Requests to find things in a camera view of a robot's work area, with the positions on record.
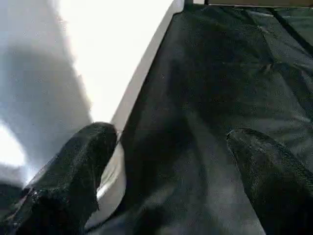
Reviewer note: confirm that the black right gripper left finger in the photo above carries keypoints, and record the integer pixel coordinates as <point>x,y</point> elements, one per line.
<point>68,191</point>

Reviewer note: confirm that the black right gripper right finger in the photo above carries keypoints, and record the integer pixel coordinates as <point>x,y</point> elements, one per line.
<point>274,186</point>

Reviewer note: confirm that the white plastic table leg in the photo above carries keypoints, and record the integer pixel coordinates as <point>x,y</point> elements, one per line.
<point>34,98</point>

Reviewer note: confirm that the white plastic table top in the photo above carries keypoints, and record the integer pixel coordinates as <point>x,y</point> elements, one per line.
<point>122,44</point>

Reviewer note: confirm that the black work mat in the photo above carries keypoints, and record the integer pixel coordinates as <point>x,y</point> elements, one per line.
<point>220,98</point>

